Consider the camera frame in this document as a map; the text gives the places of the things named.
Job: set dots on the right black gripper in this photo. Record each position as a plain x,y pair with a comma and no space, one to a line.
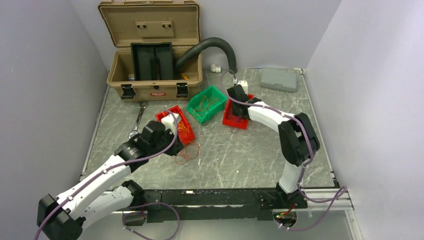
233,103

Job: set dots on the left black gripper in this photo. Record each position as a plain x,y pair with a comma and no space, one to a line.
176,148

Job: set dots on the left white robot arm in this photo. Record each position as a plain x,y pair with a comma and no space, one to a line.
65,216

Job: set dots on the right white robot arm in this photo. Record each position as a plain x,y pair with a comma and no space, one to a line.
298,139

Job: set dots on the large red plastic bin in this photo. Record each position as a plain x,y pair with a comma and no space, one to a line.
231,120

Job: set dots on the small red plastic bin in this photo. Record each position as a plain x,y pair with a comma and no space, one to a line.
185,132

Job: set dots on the white pipe fitting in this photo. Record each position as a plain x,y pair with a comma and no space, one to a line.
215,68

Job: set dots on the green plastic bin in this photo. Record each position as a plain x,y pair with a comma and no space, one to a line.
207,104

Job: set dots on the silver combination wrench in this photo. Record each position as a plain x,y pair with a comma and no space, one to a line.
134,131

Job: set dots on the grey plastic organizer case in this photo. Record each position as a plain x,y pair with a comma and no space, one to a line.
280,79

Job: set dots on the yellow tool in toolbox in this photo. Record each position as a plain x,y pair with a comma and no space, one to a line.
184,76

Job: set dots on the black toolbox tray insert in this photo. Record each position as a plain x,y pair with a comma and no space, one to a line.
152,61

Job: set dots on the tan plastic toolbox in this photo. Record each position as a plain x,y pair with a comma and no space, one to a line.
150,36

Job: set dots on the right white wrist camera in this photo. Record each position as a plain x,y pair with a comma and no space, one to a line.
245,86

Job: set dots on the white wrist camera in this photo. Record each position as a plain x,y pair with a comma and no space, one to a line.
245,86
171,122

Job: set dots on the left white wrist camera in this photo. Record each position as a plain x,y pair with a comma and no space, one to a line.
171,122

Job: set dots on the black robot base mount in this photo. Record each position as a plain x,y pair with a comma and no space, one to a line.
216,204

